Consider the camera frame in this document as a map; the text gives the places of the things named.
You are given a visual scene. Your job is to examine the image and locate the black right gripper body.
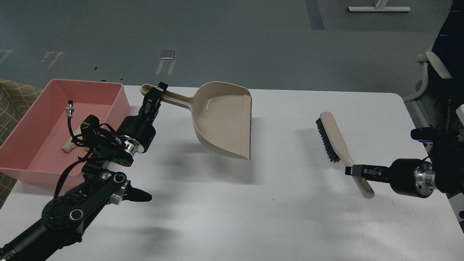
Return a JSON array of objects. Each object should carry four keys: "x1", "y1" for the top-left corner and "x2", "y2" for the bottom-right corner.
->
[{"x1": 388, "y1": 159, "x2": 437, "y2": 198}]

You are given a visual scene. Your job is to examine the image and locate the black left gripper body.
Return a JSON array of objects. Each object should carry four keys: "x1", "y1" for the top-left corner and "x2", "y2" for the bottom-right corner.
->
[{"x1": 117, "y1": 115, "x2": 156, "y2": 153}]

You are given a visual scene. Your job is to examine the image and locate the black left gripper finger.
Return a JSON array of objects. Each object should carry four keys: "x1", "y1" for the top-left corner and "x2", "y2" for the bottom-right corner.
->
[{"x1": 141, "y1": 82, "x2": 169, "y2": 124}]

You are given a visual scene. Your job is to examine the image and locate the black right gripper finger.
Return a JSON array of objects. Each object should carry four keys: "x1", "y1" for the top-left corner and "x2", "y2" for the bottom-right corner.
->
[{"x1": 345, "y1": 165, "x2": 390, "y2": 182}]

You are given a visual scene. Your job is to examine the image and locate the beige hand brush black bristles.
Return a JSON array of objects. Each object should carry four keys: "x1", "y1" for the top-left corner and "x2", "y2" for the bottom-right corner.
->
[{"x1": 315, "y1": 111, "x2": 375, "y2": 199}]

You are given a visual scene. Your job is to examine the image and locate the white foam stick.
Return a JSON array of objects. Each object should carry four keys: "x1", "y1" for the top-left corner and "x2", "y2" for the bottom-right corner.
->
[{"x1": 61, "y1": 137, "x2": 78, "y2": 154}]

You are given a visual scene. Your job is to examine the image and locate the beige plastic dustpan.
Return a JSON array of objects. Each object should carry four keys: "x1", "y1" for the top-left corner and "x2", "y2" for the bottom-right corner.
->
[{"x1": 162, "y1": 81, "x2": 252, "y2": 160}]

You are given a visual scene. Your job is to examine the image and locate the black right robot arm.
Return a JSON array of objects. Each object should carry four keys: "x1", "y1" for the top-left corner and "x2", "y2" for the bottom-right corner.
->
[{"x1": 345, "y1": 127, "x2": 463, "y2": 198}]

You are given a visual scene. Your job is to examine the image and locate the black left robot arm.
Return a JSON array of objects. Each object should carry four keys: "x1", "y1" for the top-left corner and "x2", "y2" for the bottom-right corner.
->
[{"x1": 1, "y1": 82, "x2": 169, "y2": 261}]

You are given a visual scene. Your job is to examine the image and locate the pink plastic bin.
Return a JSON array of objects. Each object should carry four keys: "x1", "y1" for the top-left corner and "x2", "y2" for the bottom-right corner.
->
[{"x1": 0, "y1": 79, "x2": 130, "y2": 185}]

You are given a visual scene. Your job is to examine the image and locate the grey floor plate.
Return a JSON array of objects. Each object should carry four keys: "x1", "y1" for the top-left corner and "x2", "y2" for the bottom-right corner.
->
[{"x1": 159, "y1": 50, "x2": 175, "y2": 60}]

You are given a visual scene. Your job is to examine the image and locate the white office chair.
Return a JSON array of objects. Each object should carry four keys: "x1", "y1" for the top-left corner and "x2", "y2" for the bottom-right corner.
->
[{"x1": 402, "y1": 51, "x2": 463, "y2": 127}]

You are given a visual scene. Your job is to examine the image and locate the beige checkered cloth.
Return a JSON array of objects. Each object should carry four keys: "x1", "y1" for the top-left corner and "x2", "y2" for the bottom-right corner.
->
[{"x1": 0, "y1": 78, "x2": 43, "y2": 209}]

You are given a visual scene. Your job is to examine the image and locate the person in teal jacket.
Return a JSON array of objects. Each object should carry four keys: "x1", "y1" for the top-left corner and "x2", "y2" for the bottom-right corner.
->
[{"x1": 428, "y1": 0, "x2": 464, "y2": 97}]

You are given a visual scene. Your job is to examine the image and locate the white table leg base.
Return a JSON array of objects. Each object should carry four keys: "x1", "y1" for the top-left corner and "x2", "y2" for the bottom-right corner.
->
[{"x1": 347, "y1": 0, "x2": 411, "y2": 13}]

